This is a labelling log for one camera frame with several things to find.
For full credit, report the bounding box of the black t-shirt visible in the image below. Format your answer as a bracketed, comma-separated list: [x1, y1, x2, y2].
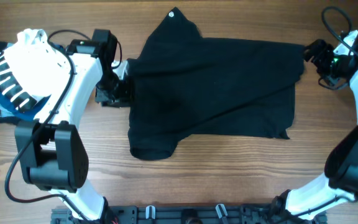
[128, 8, 304, 161]

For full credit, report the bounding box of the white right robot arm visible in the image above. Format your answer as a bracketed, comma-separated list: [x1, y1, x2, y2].
[267, 30, 358, 223]

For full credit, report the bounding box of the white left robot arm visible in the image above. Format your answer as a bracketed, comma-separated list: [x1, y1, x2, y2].
[5, 29, 131, 223]

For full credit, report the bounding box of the blue garment in pile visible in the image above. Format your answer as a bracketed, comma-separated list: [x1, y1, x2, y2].
[0, 94, 49, 124]

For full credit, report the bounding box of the black white striped garment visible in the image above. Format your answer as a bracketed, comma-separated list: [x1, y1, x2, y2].
[0, 52, 39, 113]

